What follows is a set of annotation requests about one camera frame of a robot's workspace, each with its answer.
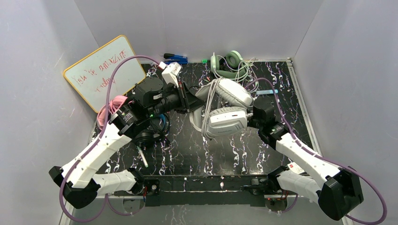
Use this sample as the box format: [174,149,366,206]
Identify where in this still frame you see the black blue headphones with cable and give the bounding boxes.
[132,113,171,148]

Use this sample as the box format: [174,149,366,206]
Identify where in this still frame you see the white headphones with cable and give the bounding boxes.
[189,78,253,139]

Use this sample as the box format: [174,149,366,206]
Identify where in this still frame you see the pink headphones with cable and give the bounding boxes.
[96,96,132,130]

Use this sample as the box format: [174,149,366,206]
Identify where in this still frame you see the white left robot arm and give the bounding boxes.
[49,62,204,209]

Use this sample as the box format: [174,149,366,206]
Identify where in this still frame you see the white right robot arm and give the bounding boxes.
[248,98,364,220]

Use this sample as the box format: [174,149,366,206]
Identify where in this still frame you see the light blue marker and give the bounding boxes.
[256,90,278,95]

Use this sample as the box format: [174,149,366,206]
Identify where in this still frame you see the blue black marker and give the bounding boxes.
[163,53,188,65]

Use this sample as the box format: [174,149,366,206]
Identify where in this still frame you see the white green marker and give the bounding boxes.
[137,146,149,168]

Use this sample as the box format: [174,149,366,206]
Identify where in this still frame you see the yellow framed whiteboard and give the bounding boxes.
[63,35,146,113]

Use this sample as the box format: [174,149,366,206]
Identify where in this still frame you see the green headphones with cable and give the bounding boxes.
[210,50,256,82]

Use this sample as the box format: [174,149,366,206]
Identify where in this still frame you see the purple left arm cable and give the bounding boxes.
[59,55,162,223]

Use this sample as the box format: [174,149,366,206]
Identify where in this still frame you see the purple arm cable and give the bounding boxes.
[245,77,388,225]
[59,55,162,223]

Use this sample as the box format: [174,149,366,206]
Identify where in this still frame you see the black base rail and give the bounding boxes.
[67,173,343,209]

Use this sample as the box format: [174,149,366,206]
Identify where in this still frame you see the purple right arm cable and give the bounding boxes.
[245,77,388,225]

